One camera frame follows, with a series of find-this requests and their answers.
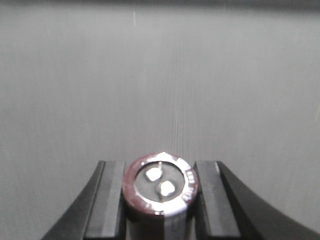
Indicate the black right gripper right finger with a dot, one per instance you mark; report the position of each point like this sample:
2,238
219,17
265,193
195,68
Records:
227,209

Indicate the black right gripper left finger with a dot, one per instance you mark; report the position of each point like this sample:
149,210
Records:
98,212

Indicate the brown cylindrical capacitor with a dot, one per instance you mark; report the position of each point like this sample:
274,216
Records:
160,191

